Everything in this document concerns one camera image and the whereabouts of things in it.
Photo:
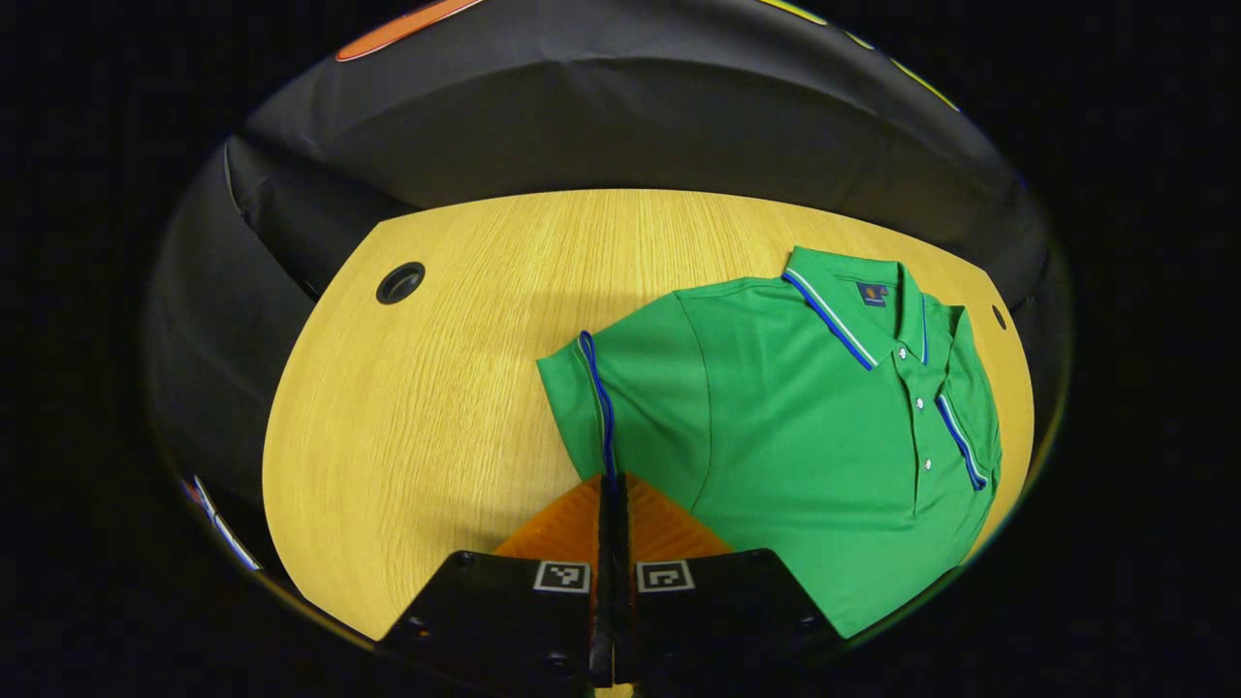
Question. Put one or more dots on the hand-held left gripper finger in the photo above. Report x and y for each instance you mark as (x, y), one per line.
(607, 601)
(622, 601)

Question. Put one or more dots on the black backdrop cloth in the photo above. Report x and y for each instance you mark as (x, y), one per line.
(582, 116)

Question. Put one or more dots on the green T-shirt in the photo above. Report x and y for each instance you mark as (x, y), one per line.
(795, 436)

